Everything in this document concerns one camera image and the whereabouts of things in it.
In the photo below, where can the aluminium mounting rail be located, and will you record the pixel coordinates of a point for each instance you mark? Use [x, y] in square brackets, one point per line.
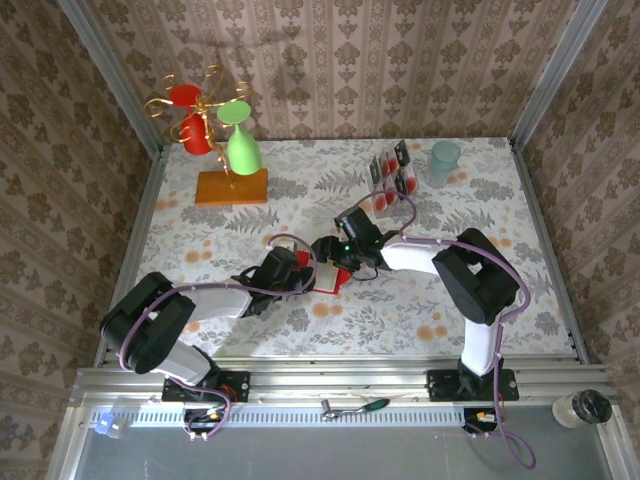
[325, 382]

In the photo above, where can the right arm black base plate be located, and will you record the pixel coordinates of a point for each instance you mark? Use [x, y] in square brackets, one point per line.
[442, 387]

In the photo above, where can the pale blue plastic cup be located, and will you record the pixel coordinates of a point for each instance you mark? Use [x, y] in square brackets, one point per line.
[442, 165]

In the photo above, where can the white card with red spot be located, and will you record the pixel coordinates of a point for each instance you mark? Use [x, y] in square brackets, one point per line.
[387, 162]
[411, 181]
[384, 201]

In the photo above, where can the black bracket yellow connector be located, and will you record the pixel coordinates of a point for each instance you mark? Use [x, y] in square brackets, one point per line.
[475, 425]
[200, 417]

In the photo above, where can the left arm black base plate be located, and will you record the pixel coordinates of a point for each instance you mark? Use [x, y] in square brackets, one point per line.
[237, 385]

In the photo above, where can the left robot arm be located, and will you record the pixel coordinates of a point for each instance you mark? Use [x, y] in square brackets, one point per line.
[150, 320]

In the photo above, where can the clear jar black lid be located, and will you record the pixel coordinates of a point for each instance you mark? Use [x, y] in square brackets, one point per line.
[582, 407]

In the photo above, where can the grey metal panel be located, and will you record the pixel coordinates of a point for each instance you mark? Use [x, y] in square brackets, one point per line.
[300, 455]

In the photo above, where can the aluminium frame post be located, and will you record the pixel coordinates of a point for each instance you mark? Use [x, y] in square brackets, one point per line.
[110, 75]
[555, 75]

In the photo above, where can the blue and white connector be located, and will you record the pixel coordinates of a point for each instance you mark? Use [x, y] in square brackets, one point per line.
[104, 425]

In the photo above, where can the red wine glass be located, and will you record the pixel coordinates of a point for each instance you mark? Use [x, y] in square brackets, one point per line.
[195, 137]

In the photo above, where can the red card holder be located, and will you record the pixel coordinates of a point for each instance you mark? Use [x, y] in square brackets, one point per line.
[344, 277]

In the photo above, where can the aluminium table side rail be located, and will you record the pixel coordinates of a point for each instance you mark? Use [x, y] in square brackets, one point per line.
[132, 250]
[548, 250]

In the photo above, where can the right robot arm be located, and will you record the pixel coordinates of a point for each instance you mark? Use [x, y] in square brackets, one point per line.
[480, 285]

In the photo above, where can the clear acrylic card stand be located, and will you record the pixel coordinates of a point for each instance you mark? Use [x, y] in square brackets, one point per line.
[387, 213]

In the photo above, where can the green wine glass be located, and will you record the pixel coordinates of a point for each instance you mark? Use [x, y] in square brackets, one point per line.
[243, 152]

